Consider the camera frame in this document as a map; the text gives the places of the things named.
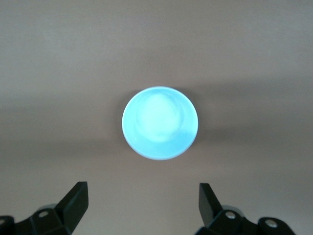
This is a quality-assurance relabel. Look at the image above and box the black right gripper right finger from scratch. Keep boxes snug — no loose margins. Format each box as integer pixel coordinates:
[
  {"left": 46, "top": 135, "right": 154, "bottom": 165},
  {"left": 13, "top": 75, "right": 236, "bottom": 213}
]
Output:
[{"left": 199, "top": 183, "right": 295, "bottom": 235}]

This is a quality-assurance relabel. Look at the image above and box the light blue plastic cup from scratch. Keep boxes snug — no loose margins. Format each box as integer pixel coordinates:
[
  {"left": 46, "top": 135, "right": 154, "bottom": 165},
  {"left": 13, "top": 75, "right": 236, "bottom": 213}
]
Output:
[{"left": 121, "top": 86, "right": 200, "bottom": 161}]

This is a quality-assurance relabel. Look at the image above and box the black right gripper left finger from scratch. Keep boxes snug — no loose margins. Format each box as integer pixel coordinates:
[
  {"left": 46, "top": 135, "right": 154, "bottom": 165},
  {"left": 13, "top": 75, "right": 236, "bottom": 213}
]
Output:
[{"left": 0, "top": 181, "right": 89, "bottom": 235}]

